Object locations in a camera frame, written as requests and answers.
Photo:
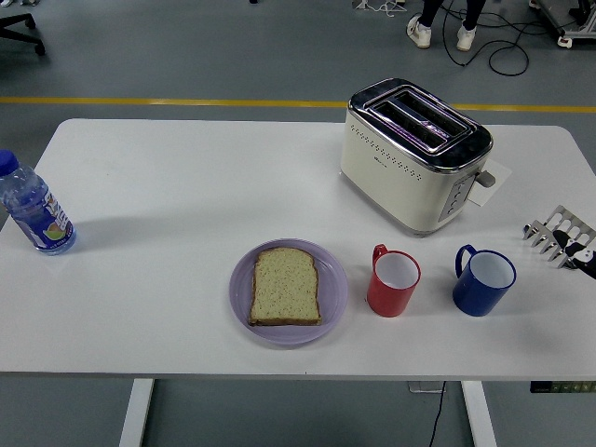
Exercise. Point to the black office chair base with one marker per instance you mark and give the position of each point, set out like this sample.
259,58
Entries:
21,23

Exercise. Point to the grey under-table bracket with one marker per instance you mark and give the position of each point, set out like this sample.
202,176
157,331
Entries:
421,387

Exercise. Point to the blue enamel mug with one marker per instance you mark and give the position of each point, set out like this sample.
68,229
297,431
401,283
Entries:
477,295

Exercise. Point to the grey equipment cart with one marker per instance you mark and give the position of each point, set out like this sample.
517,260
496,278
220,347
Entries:
575,30

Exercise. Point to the black table control panel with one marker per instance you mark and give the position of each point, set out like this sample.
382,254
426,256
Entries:
563,387

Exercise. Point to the white paper sheet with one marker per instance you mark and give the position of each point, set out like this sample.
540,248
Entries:
498,184

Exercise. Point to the person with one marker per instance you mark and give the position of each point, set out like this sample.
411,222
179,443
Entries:
421,32

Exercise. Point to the purple round plate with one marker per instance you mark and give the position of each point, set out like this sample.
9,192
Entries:
333,288

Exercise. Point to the white table leg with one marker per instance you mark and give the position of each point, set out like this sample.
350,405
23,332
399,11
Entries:
479,414
136,414

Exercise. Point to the yellow floor tape line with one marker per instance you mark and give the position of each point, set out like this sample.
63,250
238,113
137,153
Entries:
186,101

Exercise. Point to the cream and chrome toaster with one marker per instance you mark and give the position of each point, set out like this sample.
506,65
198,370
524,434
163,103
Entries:
396,186

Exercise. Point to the slice of toast bread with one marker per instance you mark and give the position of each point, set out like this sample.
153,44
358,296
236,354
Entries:
285,288

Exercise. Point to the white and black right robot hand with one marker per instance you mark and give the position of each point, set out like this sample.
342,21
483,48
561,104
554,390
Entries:
579,256

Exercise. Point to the silver metal toast rack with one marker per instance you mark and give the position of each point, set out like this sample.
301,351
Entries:
570,222

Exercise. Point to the clear bottle with blue cap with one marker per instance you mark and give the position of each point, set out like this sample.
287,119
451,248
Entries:
39,214

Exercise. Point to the red enamel mug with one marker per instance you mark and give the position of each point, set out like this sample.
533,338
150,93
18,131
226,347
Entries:
388,300

